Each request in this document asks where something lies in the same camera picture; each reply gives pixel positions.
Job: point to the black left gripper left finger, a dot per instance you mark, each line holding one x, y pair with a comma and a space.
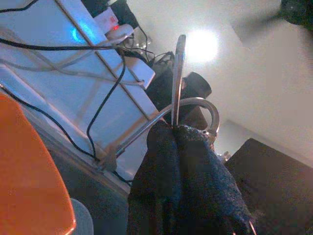
156, 186

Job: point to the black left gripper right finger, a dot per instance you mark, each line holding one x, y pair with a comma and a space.
207, 191

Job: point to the metal spoon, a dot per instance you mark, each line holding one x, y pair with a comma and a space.
178, 80

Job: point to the orange bowl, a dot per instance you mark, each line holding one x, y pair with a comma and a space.
29, 171

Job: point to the steel kitchen sink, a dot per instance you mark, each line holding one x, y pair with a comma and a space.
97, 195

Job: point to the steel faucet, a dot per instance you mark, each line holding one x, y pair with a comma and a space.
137, 137

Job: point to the light grey dish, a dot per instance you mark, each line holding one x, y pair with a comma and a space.
83, 220

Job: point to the black box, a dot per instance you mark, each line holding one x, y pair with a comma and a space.
160, 90

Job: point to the black cylindrical container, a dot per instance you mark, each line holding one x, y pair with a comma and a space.
198, 84

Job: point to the round white ceiling lamp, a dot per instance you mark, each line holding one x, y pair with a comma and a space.
201, 46

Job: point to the white power strip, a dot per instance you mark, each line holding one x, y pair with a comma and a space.
119, 31

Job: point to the dark wall cabinet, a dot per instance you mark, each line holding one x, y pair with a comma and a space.
269, 186

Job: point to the small black frame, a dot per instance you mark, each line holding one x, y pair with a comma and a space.
165, 61

